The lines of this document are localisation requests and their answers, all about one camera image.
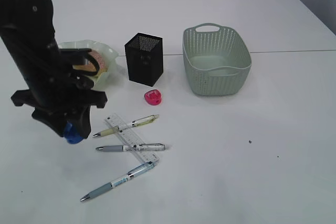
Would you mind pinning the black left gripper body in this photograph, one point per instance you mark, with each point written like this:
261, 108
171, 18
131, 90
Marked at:
51, 79

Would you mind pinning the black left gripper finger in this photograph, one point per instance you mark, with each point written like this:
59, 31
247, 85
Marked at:
53, 118
80, 120

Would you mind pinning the blue pencil sharpener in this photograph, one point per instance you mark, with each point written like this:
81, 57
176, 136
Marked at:
71, 134

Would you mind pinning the golden bread roll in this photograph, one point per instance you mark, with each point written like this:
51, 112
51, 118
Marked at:
101, 61

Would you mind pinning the clear plastic ruler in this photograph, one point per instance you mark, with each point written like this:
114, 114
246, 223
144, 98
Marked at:
129, 137

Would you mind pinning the blue grey grip pen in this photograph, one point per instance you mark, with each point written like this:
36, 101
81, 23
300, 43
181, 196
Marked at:
119, 181

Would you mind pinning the pink pencil sharpener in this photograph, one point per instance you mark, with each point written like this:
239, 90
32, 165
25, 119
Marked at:
153, 97

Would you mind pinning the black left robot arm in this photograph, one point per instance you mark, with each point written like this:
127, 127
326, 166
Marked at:
28, 21

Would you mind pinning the cream grip pen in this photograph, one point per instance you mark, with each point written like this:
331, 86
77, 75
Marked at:
135, 123

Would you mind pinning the pale green wavy plate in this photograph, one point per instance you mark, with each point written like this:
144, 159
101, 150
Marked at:
108, 54

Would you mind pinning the black mesh pen holder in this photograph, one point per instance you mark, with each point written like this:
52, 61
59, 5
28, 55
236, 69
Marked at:
144, 54

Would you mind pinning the green plastic woven basket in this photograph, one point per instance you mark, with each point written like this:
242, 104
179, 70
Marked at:
216, 59

